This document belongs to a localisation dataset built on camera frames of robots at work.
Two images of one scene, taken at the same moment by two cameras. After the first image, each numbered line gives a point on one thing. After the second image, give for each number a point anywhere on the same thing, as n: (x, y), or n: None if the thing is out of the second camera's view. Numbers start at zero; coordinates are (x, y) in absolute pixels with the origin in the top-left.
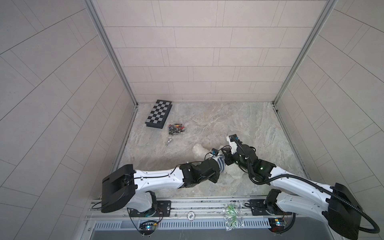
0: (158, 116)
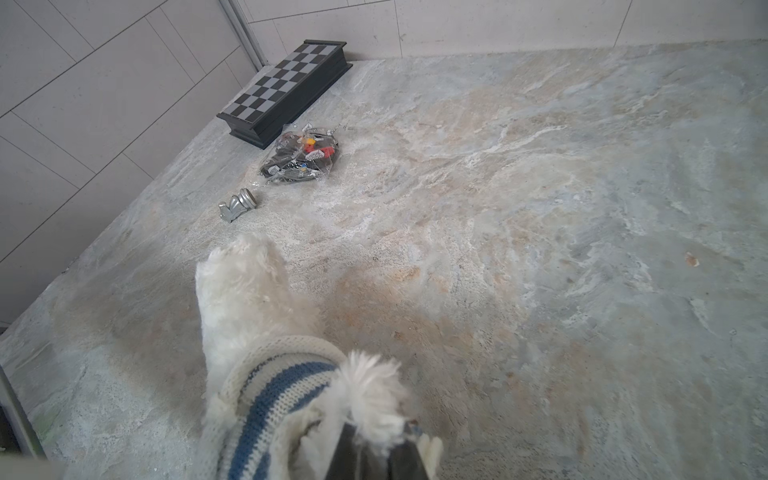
0: (257, 116)
